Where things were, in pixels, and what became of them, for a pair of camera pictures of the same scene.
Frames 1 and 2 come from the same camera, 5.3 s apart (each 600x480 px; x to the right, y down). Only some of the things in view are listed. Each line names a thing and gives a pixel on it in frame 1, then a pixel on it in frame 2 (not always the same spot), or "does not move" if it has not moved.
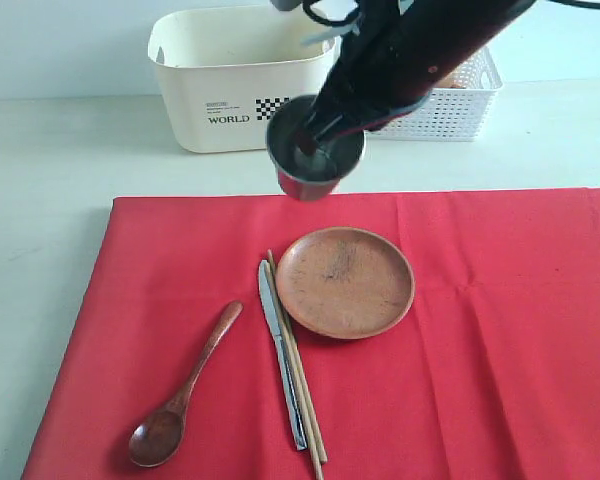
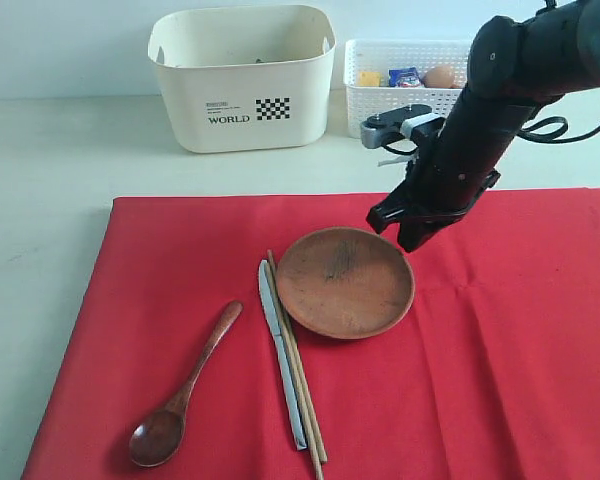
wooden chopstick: [319, 470] does not move
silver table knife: [288, 379] does not move
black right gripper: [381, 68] to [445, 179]
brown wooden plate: [345, 282] does not move
